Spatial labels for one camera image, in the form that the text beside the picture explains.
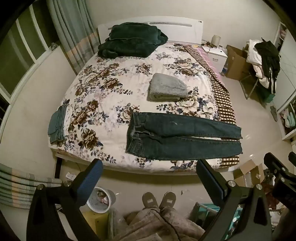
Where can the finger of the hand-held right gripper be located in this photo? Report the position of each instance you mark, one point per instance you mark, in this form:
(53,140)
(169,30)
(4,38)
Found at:
(275,163)
(292,158)

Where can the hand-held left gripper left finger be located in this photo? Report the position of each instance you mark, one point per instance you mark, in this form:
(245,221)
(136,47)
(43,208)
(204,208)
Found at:
(92,178)

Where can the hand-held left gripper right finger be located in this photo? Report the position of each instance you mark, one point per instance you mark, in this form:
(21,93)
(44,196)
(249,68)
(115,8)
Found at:
(209,180)

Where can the dark blue jeans pants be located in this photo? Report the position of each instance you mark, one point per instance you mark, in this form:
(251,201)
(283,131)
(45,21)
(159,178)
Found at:
(185,129)

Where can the teal plastic crate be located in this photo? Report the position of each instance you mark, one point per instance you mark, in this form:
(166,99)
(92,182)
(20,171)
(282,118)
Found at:
(208,206)

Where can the small open cardboard box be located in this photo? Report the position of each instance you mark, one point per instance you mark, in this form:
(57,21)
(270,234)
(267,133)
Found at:
(248,166)

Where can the white trash bin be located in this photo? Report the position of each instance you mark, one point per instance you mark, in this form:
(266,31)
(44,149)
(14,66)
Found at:
(111,197)

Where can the grey slipper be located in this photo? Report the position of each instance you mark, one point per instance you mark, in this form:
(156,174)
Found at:
(167,199)
(150,200)

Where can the yellow box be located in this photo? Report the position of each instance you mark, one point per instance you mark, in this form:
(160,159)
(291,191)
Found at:
(97,224)

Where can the white wardrobe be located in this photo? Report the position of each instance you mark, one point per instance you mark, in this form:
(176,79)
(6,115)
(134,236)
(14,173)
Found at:
(288,97)

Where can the teal folded clothes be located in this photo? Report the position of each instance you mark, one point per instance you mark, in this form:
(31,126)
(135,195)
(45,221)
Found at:
(56,125)

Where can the white folded cloth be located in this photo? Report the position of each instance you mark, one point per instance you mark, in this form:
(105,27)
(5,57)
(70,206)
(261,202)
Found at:
(69,114)

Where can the person's legs with slippers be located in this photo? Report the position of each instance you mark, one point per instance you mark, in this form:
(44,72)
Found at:
(143,227)

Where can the striped green cloth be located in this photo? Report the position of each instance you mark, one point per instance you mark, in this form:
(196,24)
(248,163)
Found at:
(18,185)

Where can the metal clothes rack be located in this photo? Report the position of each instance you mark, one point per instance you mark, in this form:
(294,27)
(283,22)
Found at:
(251,89)

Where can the brown checkered blanket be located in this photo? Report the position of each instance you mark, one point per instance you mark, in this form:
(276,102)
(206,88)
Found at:
(222,102)

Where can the bed with floral sheet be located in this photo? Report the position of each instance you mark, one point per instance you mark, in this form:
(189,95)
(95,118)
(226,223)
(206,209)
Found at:
(111,97)

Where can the grey folded fluffy towel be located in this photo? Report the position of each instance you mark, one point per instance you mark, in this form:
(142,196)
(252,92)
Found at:
(166,87)

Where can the black garment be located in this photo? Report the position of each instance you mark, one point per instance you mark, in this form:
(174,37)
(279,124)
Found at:
(269,58)

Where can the pile of white clothes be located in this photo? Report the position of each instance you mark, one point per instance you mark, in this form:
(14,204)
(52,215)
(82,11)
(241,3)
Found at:
(253,58)

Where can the large cardboard box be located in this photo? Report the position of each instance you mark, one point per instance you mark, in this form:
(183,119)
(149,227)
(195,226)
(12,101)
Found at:
(235,62)

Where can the pink cloth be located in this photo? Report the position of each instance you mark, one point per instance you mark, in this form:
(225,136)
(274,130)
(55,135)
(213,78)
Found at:
(209,61)

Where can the white nightstand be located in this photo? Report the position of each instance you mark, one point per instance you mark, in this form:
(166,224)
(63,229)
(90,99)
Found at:
(218,58)

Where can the white cylinder lamp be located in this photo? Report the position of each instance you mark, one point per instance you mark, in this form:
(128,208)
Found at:
(215,41)

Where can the dark green fleece blanket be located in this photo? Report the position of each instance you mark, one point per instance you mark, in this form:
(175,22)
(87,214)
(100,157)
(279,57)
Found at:
(129,41)

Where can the green striped curtain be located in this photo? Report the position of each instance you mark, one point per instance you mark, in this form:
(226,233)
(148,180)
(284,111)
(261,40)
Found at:
(74,27)

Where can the window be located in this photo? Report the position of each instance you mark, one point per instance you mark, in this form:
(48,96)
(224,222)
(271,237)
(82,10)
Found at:
(25,41)

